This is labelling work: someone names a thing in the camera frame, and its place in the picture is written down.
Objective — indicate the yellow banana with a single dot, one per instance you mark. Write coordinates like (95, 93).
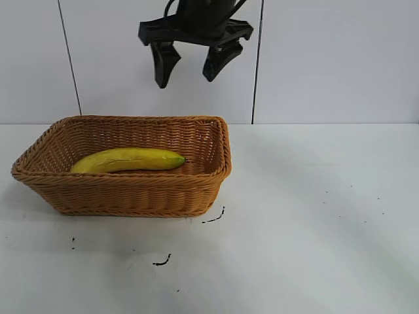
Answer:
(131, 160)

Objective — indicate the brown woven wicker basket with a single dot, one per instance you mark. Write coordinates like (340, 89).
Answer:
(131, 193)

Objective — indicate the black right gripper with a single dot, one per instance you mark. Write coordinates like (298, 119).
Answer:
(203, 19)

